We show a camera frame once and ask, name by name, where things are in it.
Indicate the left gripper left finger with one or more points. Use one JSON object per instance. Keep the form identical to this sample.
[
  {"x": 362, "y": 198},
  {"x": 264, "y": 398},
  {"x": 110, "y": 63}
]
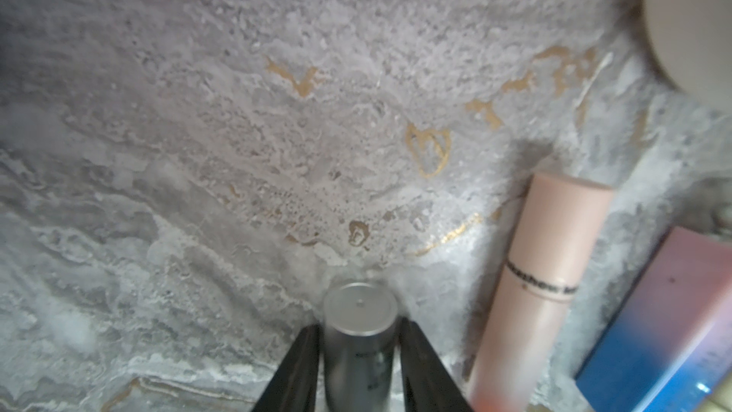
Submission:
[{"x": 293, "y": 387}]

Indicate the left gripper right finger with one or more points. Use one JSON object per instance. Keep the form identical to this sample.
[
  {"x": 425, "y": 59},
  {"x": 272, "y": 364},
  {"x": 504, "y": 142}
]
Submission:
[{"x": 427, "y": 385}]

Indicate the silver lipstick tube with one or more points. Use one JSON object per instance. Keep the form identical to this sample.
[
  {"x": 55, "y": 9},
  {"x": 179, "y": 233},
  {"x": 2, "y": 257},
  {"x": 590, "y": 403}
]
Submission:
[{"x": 359, "y": 340}]

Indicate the pink frosted lipstick tube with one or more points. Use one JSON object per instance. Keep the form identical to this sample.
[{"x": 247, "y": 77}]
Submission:
[{"x": 557, "y": 230}]

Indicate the white storage box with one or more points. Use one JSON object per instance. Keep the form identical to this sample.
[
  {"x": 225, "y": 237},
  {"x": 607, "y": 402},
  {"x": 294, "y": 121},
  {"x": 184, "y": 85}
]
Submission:
[{"x": 691, "y": 40}]

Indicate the pink blue lipstick tube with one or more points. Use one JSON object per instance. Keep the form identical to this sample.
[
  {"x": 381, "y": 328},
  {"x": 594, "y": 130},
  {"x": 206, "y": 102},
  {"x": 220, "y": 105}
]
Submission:
[{"x": 670, "y": 344}]

